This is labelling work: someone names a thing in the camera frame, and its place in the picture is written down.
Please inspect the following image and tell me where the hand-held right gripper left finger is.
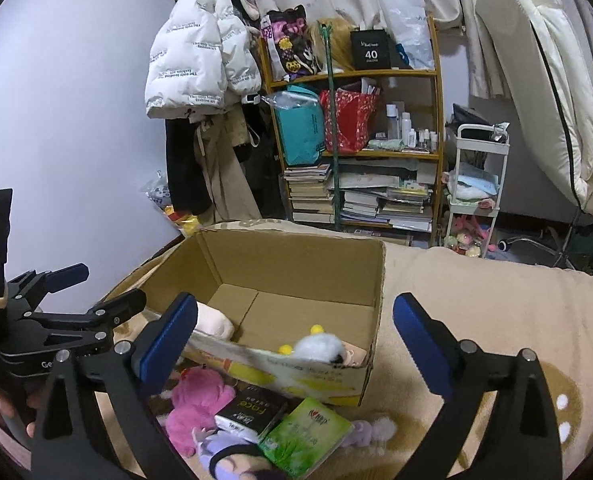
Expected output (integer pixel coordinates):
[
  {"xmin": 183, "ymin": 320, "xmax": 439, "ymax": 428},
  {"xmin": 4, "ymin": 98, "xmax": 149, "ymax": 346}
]
[{"xmin": 30, "ymin": 291, "xmax": 198, "ymax": 480}]

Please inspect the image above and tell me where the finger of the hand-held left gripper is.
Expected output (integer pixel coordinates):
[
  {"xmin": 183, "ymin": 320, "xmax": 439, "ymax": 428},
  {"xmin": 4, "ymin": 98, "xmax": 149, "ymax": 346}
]
[
  {"xmin": 21, "ymin": 288, "xmax": 147, "ymax": 356},
  {"xmin": 7, "ymin": 262, "xmax": 90, "ymax": 313}
]

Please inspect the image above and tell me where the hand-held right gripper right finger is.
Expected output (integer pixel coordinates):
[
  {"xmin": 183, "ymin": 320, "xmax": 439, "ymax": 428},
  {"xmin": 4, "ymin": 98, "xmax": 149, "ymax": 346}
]
[{"xmin": 393, "ymin": 292, "xmax": 563, "ymax": 480}]

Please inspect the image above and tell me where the pink plush toy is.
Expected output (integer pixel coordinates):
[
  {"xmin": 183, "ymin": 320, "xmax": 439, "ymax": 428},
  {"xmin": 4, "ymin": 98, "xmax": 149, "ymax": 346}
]
[{"xmin": 164, "ymin": 367, "xmax": 237, "ymax": 457}]

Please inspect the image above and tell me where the black tissue pack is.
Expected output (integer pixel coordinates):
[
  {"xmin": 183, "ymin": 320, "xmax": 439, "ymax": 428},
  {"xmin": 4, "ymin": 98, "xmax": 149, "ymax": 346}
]
[{"xmin": 214, "ymin": 385, "xmax": 288, "ymax": 445}]

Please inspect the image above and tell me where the purple soap bar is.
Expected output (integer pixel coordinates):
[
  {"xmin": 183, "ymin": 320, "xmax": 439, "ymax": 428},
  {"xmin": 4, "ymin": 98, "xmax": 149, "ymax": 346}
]
[{"xmin": 191, "ymin": 414, "xmax": 399, "ymax": 480}]

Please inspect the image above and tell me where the green tissue pack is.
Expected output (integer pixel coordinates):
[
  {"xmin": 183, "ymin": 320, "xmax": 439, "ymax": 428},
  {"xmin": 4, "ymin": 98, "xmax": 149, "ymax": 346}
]
[{"xmin": 258, "ymin": 397, "xmax": 355, "ymax": 479}]

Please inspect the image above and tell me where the cardboard box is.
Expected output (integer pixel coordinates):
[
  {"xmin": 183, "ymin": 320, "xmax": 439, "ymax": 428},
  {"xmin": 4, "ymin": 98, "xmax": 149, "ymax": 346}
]
[{"xmin": 104, "ymin": 228, "xmax": 387, "ymax": 407}]

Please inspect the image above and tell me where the cream plush toy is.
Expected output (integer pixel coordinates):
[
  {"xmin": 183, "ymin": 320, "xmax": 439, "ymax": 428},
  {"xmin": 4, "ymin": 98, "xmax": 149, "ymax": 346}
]
[{"xmin": 189, "ymin": 304, "xmax": 236, "ymax": 342}]

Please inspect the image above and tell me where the beige patterned blanket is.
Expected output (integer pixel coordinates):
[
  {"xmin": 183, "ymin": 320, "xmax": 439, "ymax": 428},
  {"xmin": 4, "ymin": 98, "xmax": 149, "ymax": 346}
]
[{"xmin": 0, "ymin": 217, "xmax": 593, "ymax": 480}]

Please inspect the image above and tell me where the white fluffy plush toy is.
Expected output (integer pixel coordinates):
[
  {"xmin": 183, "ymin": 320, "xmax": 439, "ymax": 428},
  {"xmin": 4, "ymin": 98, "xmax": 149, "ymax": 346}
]
[{"xmin": 276, "ymin": 324, "xmax": 370, "ymax": 367}]

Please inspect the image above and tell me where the plastic bag of toys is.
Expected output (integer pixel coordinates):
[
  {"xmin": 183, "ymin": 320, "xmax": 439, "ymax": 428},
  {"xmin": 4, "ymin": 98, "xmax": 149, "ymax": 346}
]
[{"xmin": 139, "ymin": 170, "xmax": 202, "ymax": 238}]

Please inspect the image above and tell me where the pile of magazines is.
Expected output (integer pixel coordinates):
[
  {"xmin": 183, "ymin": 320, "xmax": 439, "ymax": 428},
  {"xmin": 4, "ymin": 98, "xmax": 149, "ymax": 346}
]
[{"xmin": 337, "ymin": 172, "xmax": 435, "ymax": 233}]

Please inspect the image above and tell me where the black hanging garment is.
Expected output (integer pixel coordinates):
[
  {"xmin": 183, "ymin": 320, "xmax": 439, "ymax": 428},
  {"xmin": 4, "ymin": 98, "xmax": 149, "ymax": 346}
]
[{"xmin": 165, "ymin": 115, "xmax": 212, "ymax": 216}]

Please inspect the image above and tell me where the beige coat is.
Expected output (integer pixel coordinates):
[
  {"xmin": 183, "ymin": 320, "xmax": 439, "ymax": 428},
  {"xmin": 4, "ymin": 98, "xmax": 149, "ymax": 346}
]
[{"xmin": 196, "ymin": 107, "xmax": 260, "ymax": 223}]

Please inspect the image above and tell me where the folded blue cloth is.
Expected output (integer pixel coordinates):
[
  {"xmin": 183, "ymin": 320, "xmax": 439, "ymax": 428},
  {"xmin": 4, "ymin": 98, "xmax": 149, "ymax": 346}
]
[{"xmin": 449, "ymin": 167, "xmax": 497, "ymax": 201}]

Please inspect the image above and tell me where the stack of old books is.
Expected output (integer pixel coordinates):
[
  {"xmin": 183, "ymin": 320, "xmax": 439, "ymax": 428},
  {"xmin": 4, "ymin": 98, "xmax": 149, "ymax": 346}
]
[{"xmin": 283, "ymin": 164, "xmax": 337, "ymax": 225}]

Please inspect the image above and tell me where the green pole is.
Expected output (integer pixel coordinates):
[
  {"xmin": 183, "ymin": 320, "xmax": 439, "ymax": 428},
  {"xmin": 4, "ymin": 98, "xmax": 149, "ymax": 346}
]
[{"xmin": 321, "ymin": 22, "xmax": 342, "ymax": 231}]

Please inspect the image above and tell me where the white trolley cart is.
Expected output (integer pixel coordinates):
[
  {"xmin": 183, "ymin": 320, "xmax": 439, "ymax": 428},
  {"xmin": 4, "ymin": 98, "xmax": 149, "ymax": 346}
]
[{"xmin": 444, "ymin": 122, "xmax": 511, "ymax": 260}]

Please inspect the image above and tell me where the row of cosmetic bottles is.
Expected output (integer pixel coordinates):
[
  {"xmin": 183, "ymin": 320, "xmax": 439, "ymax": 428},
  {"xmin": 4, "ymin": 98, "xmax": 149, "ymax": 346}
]
[{"xmin": 384, "ymin": 102, "xmax": 440, "ymax": 153}]

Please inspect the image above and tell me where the red gift bag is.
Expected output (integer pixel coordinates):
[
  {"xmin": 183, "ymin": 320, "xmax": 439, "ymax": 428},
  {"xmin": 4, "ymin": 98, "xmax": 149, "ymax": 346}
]
[{"xmin": 319, "ymin": 87, "xmax": 380, "ymax": 155}]

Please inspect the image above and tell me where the teal bag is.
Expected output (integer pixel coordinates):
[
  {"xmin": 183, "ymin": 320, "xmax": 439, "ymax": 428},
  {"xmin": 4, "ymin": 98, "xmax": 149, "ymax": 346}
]
[{"xmin": 271, "ymin": 85, "xmax": 326, "ymax": 167}]

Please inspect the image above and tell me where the white puffer jacket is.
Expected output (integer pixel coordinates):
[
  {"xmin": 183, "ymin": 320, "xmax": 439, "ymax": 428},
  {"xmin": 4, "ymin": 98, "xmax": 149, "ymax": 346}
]
[{"xmin": 144, "ymin": 0, "xmax": 262, "ymax": 120}]

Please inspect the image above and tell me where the wooden bookshelf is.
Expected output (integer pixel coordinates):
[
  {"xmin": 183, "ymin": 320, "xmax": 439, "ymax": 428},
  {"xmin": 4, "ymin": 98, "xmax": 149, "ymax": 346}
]
[{"xmin": 256, "ymin": 12, "xmax": 445, "ymax": 248}]

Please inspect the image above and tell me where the white folded mattress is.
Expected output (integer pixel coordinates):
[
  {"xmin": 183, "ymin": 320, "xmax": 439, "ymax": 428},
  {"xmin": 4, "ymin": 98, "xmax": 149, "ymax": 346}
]
[{"xmin": 474, "ymin": 0, "xmax": 593, "ymax": 216}]

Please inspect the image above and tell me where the black paper box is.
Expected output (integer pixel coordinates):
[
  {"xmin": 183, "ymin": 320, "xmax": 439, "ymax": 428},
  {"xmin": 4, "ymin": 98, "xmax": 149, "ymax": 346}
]
[{"xmin": 349, "ymin": 27, "xmax": 400, "ymax": 71}]

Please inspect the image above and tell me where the patterned black pink bag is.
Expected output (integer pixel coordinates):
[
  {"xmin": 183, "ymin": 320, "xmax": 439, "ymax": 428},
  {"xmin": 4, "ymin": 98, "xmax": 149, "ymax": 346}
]
[{"xmin": 260, "ymin": 5, "xmax": 322, "ymax": 82}]

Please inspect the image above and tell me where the blond wig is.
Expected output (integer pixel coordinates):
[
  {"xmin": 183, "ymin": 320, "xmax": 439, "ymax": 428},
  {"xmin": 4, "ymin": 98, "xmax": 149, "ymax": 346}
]
[{"xmin": 304, "ymin": 17, "xmax": 360, "ymax": 73}]

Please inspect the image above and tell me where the white plastic bag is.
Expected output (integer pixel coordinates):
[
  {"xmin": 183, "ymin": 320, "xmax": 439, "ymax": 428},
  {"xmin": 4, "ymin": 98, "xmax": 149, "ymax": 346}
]
[{"xmin": 381, "ymin": 0, "xmax": 435, "ymax": 71}]

